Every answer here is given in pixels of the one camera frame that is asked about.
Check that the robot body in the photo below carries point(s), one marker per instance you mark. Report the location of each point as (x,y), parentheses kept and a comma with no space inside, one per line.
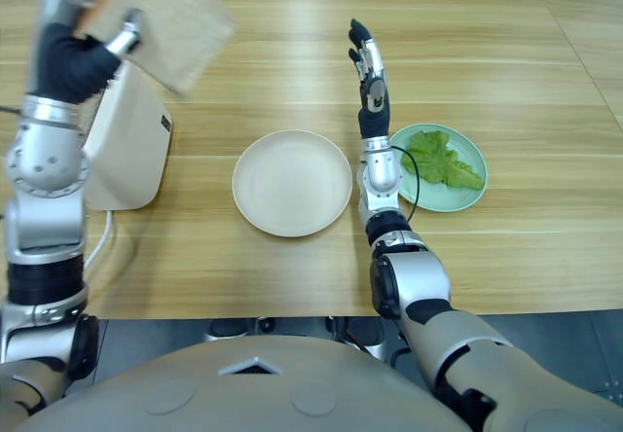
(243,388)

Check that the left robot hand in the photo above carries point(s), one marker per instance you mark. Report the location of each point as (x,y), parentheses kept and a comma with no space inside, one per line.
(68,64)

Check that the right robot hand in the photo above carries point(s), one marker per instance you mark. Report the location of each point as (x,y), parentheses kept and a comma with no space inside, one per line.
(372,91)

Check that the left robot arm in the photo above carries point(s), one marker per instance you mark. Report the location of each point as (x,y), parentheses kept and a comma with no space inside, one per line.
(41,218)

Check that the green plate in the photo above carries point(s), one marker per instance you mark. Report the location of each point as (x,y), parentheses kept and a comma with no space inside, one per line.
(452,193)

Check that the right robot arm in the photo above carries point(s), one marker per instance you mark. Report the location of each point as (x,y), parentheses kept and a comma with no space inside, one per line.
(414,281)

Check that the cream plate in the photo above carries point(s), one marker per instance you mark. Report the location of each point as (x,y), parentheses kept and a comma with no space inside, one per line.
(292,182)

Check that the cream toaster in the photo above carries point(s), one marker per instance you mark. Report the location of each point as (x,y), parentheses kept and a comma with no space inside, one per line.
(129,145)

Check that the green lettuce leaf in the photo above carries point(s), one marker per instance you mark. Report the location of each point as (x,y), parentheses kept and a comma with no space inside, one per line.
(443,162)

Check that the bread slice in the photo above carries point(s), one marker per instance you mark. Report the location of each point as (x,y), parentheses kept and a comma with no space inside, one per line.
(168,23)

